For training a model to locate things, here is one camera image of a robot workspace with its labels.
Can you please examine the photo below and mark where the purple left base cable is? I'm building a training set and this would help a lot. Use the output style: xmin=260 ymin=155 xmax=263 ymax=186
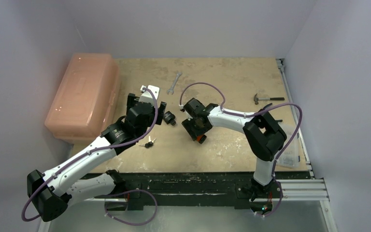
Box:
xmin=104 ymin=188 xmax=158 ymax=226

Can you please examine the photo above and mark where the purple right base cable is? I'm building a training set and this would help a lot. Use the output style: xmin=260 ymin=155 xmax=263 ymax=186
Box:
xmin=253 ymin=181 xmax=284 ymax=218

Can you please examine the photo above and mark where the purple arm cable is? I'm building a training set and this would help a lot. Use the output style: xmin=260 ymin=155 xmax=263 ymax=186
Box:
xmin=21 ymin=86 xmax=159 ymax=222
xmin=179 ymin=82 xmax=303 ymax=178

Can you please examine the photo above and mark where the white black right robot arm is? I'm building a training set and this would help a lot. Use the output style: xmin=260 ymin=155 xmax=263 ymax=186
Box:
xmin=180 ymin=98 xmax=287 ymax=197

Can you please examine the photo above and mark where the small black-handled hammer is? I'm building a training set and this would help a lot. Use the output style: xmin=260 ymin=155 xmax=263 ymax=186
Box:
xmin=253 ymin=94 xmax=285 ymax=105

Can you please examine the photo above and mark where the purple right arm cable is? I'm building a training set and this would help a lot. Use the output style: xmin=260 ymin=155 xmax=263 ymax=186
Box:
xmin=179 ymin=82 xmax=303 ymax=178

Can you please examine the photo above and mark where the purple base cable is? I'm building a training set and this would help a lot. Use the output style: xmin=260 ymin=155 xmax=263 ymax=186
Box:
xmin=104 ymin=188 xmax=158 ymax=226
xmin=253 ymin=181 xmax=284 ymax=218

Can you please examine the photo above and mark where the black key bunch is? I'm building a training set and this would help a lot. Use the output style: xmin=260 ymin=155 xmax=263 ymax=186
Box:
xmin=139 ymin=136 xmax=156 ymax=149

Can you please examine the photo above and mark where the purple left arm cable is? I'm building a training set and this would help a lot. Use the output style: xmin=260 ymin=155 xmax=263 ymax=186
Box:
xmin=21 ymin=86 xmax=159 ymax=222

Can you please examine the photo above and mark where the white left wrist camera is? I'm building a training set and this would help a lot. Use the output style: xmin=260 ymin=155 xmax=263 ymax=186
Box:
xmin=139 ymin=85 xmax=160 ymax=104

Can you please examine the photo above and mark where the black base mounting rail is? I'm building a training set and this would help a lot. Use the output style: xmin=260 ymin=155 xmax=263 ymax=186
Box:
xmin=86 ymin=171 xmax=311 ymax=212

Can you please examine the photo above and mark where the orange black padlock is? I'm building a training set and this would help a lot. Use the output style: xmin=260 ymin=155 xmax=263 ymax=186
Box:
xmin=197 ymin=134 xmax=207 ymax=144

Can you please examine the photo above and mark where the silver open-end wrench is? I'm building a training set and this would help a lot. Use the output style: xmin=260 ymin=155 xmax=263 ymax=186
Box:
xmin=167 ymin=72 xmax=183 ymax=94

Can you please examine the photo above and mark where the pink translucent plastic box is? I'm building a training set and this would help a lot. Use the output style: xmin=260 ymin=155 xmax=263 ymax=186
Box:
xmin=44 ymin=53 xmax=121 ymax=144

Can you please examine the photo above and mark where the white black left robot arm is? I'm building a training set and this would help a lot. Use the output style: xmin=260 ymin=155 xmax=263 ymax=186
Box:
xmin=21 ymin=87 xmax=167 ymax=222

